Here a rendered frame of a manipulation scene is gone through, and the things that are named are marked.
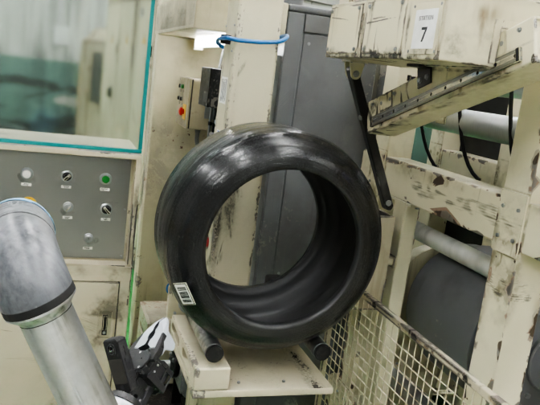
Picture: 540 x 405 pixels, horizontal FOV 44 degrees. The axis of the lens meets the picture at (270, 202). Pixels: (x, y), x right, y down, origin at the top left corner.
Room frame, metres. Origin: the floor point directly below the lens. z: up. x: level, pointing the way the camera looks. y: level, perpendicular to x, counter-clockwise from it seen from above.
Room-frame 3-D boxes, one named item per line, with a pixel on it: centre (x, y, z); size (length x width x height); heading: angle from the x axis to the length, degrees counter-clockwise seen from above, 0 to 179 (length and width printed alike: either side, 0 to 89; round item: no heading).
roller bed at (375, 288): (2.04, -0.28, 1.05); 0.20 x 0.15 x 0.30; 19
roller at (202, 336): (1.66, 0.14, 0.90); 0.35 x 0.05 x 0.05; 19
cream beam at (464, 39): (1.68, -0.31, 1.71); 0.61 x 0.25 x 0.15; 19
